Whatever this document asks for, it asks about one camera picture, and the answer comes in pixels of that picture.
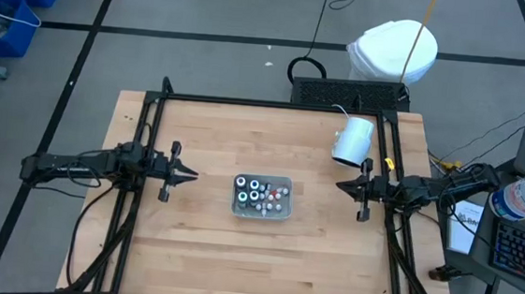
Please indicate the black floor power adapter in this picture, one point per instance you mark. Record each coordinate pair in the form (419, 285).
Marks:
(442, 273)

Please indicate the white bagged trash bin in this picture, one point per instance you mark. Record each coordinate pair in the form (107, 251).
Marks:
(383, 48)

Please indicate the blue-cap food coloring bottle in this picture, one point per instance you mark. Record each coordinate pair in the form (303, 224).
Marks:
(254, 184)

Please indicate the small lemon yellow dropper bottle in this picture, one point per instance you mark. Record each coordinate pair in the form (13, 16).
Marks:
(269, 206)
(270, 197)

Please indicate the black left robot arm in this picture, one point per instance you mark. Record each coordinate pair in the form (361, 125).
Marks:
(83, 163)

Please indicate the black-cap food coloring bottle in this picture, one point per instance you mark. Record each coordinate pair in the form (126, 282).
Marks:
(254, 195)

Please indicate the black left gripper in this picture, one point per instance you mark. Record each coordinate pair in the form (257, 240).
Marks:
(169, 170)

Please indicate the white printed paper sheet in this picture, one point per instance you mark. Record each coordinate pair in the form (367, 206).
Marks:
(460, 233)

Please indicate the purple-cap food coloring bottle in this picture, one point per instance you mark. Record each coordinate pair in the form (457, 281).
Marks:
(241, 181)

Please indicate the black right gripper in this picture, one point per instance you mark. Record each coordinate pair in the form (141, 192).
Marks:
(372, 188)

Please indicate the orange dye bottle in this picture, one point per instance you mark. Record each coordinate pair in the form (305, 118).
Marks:
(278, 192)

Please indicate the small blue-label dropper bottle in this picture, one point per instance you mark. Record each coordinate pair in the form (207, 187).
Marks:
(285, 191)

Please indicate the black aluminium rig frame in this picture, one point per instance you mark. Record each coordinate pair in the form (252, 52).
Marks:
(270, 104)

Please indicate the black mesh computer case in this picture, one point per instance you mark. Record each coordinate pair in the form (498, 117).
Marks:
(351, 94)

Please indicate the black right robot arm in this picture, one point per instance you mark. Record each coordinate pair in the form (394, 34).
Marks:
(442, 184)

